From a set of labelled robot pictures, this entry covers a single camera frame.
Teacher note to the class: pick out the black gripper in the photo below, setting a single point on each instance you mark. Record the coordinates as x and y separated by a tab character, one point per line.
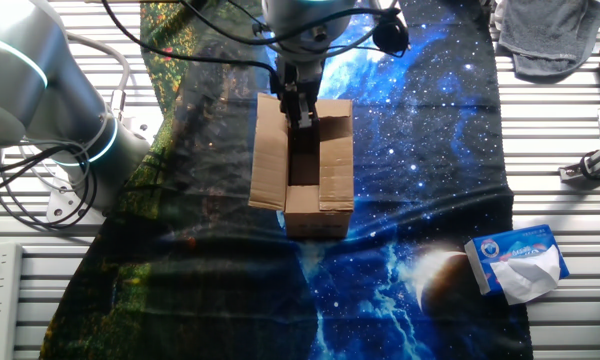
297	80

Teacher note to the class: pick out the brown cardboard box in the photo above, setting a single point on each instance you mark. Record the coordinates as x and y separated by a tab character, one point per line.
267	160

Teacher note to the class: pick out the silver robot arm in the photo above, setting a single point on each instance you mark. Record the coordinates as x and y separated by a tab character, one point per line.
40	110

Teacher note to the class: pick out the blue galaxy print cloth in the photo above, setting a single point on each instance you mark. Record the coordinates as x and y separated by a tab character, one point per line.
430	175

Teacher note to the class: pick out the dark forest print cloth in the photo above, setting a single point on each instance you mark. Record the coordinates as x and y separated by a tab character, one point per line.
180	280

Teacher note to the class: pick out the grey towel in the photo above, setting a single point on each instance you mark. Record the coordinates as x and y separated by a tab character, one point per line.
545	30

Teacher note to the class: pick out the blue tissue pack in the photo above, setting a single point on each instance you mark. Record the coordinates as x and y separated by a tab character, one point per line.
525	245

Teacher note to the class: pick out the white power strip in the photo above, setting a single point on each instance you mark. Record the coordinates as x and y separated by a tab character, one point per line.
0	300

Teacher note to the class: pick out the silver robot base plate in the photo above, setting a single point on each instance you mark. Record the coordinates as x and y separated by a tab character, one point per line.
60	210

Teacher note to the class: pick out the metal camera mount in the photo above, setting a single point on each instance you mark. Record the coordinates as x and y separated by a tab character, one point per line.
595	165

